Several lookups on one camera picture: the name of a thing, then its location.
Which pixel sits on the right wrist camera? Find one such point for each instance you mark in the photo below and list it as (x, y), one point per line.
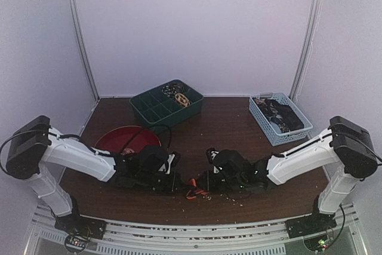
(211, 153)

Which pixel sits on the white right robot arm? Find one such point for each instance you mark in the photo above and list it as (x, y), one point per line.
(343, 142)

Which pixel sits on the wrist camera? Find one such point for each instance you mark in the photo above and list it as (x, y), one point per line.
(211, 153)
(171, 162)

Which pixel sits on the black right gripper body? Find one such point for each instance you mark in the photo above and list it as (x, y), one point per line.
(206, 179)

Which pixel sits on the tan patterned rolled tie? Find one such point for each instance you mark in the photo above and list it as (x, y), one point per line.
(182, 100)

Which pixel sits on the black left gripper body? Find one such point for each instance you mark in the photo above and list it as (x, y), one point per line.
(159, 186)

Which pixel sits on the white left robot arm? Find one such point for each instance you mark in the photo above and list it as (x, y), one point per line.
(37, 143)

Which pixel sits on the orange navy striped tie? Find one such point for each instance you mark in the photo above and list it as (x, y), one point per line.
(194, 190)

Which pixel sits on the red round tray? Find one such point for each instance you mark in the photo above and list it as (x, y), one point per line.
(127, 139)

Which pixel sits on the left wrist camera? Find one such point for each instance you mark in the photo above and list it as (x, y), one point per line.
(171, 162)

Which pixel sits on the dark green divided organizer box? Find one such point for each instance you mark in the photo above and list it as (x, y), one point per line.
(157, 111)

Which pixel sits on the plain black tie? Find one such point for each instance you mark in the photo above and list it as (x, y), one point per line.
(290, 117)

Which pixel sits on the light blue perforated basket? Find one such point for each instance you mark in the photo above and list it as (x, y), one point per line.
(270, 129)

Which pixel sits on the right aluminium frame post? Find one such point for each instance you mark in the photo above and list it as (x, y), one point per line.
(306, 50)

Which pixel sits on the aluminium frame post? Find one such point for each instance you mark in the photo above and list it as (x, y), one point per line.
(82, 49)
(306, 50)

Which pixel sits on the black white rolled tie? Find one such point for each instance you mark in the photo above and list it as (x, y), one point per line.
(172, 88)

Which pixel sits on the left aluminium frame post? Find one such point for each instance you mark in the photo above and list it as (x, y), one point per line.
(82, 49)

